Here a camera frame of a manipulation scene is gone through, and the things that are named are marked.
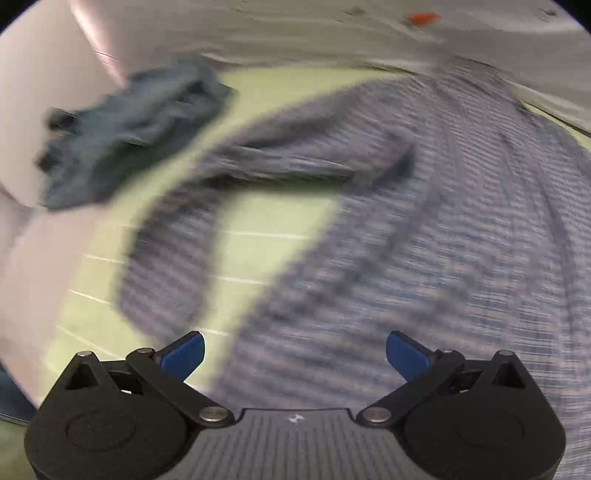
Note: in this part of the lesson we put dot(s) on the blue plaid shirt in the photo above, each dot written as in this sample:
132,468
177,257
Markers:
415,230

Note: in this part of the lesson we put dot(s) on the blue denim jeans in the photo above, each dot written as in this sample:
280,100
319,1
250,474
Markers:
129,134

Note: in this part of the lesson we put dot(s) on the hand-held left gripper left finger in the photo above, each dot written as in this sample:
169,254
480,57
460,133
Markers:
184,356

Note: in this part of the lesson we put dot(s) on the grey carrot print quilt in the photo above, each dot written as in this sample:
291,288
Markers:
323,27

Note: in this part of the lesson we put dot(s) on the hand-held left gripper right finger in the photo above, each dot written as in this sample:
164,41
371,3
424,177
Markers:
406,356

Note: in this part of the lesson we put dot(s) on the white mattress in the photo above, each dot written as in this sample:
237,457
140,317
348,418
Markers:
46,277

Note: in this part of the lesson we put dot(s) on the green checked bed sheet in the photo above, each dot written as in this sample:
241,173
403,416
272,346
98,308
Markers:
277,221

